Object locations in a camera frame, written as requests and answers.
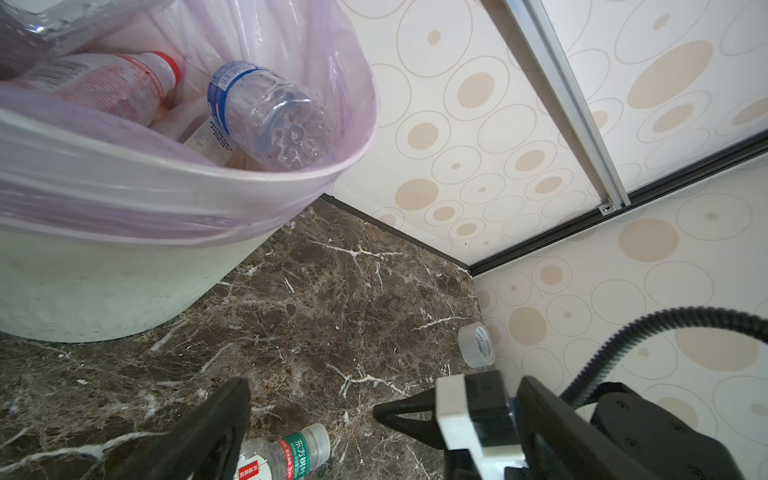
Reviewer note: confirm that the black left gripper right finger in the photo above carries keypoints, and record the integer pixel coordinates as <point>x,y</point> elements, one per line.
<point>559,444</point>

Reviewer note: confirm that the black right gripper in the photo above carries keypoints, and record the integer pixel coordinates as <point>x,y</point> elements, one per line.
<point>415,417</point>

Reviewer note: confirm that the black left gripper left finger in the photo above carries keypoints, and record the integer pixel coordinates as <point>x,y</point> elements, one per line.
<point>204,444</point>

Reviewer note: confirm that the white bottle green leaf label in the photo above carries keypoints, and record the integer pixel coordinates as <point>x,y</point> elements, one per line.
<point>289,458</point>

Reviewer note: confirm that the white bin with purple bag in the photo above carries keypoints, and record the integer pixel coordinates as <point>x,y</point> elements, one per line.
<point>109,229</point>

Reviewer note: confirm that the clear bottle blue label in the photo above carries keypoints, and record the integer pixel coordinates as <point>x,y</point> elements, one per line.
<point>281,125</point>

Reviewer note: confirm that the white bottle red cap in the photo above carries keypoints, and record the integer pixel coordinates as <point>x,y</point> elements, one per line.
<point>129,86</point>

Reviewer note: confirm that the frosted clear long bottle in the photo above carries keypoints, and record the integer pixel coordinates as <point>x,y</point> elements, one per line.
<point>191,124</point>

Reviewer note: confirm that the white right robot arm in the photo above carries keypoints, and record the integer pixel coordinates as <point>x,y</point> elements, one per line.
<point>656,428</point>

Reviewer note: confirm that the clear tape roll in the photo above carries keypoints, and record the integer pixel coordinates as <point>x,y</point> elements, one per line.
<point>476,345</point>

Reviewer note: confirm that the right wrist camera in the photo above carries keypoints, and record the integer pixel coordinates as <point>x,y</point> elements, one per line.
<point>476,420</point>

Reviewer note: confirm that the horizontal aluminium frame bar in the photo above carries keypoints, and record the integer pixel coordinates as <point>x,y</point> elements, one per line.
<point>565,103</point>

